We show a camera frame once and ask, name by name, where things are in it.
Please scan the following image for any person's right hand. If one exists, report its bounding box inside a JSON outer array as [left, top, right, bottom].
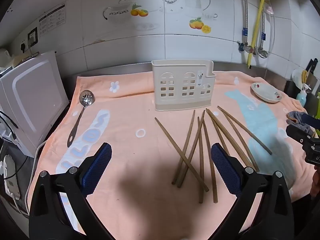
[[311, 166, 320, 200]]

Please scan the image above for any white flower print dish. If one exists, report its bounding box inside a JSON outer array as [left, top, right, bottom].
[[251, 82, 283, 103]]

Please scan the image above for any white printed wall label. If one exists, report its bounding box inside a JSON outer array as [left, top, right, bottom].
[[38, 4, 67, 35]]

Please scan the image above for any light blue bottle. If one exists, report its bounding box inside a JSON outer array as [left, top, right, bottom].
[[296, 84, 310, 107]]

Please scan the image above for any metal pipe valve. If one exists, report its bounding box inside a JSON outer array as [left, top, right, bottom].
[[237, 40, 254, 54], [256, 46, 270, 59]]

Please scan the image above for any thin white tube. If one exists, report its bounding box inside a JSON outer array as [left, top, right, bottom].
[[267, 5, 277, 58]]

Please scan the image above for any beige plastic utensil holder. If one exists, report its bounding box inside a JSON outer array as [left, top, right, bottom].
[[151, 60, 216, 112]]

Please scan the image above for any grey cloth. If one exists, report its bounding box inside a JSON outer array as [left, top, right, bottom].
[[286, 110, 316, 137]]

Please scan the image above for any black kitchen knife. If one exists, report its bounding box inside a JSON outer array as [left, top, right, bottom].
[[306, 58, 318, 77]]

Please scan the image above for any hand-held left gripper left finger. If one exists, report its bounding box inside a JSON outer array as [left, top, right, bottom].
[[29, 142, 113, 240]]

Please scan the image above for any metal slotted spoon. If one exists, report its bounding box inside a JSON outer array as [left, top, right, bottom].
[[67, 90, 95, 148]]

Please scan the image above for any yellow gas hose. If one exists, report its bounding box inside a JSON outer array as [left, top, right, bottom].
[[247, 0, 266, 69]]

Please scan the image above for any metal flexible hose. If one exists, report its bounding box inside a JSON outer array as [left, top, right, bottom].
[[240, 0, 249, 48], [260, 0, 268, 50]]

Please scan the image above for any white microwave oven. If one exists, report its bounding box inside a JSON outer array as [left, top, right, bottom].
[[0, 51, 70, 158]]

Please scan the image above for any brown wooden chopstick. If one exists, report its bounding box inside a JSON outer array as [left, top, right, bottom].
[[154, 117, 210, 192], [197, 116, 204, 204], [172, 109, 196, 185], [209, 115, 231, 157], [177, 110, 205, 188], [201, 120, 218, 203], [222, 111, 256, 169], [217, 106, 273, 155], [205, 108, 260, 173]]

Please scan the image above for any white power strip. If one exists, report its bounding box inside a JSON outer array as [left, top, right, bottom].
[[0, 155, 21, 200]]

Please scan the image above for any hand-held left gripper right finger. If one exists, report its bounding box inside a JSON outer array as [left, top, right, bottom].
[[211, 143, 295, 240]]

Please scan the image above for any dark dish rack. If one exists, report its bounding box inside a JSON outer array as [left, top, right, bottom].
[[285, 79, 320, 120]]

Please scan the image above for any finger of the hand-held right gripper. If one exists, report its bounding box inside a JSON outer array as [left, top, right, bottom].
[[300, 113, 320, 129], [286, 124, 316, 144]]

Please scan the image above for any black wall socket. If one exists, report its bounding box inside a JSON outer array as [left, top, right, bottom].
[[27, 27, 38, 46]]

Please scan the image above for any peach printed towel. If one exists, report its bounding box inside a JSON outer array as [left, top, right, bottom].
[[26, 70, 313, 240]]

